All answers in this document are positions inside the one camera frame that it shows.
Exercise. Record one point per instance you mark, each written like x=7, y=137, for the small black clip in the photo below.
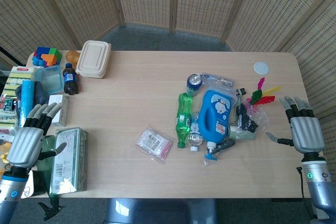
x=240, y=92

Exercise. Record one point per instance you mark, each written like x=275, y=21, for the clear plastic water bottle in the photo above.
x=195, y=136

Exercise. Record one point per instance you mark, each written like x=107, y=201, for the zip bag with red strips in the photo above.
x=153, y=142

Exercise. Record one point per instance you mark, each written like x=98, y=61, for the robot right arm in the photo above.
x=319, y=184

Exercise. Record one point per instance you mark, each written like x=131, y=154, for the small white cardboard box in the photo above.
x=62, y=108

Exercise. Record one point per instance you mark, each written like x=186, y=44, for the blue drink can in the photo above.
x=194, y=82

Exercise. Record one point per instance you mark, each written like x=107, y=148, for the yellow sponge pack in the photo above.
x=18, y=79

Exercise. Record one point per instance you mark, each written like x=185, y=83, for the small cola bottle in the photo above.
x=70, y=82

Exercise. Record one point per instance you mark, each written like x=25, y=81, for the pale green box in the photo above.
x=244, y=135

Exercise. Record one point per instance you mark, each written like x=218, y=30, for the orange translucent ball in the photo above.
x=72, y=56

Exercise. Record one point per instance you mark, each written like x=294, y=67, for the black object in crinkled bag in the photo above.
x=246, y=121

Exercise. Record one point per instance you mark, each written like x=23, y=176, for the green tea box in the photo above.
x=69, y=161

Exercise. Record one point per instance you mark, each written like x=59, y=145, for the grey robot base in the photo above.
x=160, y=212

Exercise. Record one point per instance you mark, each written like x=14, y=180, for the printed snack packet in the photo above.
x=6, y=113

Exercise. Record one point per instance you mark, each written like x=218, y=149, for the colourful feather shuttlecock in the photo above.
x=258, y=97

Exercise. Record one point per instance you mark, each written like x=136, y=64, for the blue rolled cloth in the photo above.
x=27, y=100

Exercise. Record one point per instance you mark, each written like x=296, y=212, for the black remote-shaped device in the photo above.
x=225, y=144

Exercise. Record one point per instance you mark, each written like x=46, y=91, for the colourful building blocks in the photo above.
x=47, y=56

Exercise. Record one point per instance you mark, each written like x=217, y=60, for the robot right five-finger hand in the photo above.
x=307, y=132

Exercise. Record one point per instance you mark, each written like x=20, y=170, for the stack of beige lunch boxes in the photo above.
x=94, y=60

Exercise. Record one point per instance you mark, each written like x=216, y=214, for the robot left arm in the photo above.
x=10, y=195

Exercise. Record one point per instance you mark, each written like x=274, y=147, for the blue detergent pump bottle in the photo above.
x=214, y=113

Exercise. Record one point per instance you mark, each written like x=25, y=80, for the clear bag with small parts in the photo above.
x=219, y=79

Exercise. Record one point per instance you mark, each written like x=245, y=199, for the green plastic soda bottle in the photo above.
x=184, y=113

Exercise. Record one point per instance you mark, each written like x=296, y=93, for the blue clear plastic container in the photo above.
x=50, y=78

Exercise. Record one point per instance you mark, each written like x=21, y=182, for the black clamp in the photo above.
x=51, y=208

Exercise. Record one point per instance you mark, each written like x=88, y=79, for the robot left five-finger hand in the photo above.
x=25, y=142

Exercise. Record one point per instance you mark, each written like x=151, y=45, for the white round disc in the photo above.
x=261, y=68

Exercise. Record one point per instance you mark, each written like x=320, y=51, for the grey cloth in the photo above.
x=40, y=95

